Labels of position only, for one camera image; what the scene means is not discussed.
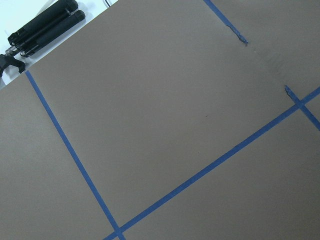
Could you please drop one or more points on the black folded tripod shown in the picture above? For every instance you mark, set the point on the black folded tripod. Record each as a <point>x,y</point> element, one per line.
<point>40,31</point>

